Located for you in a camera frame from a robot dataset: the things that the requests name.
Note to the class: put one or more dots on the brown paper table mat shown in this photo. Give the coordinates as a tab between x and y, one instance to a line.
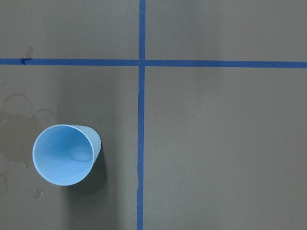
201	106

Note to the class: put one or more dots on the light blue cup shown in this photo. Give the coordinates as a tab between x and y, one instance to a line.
65	154

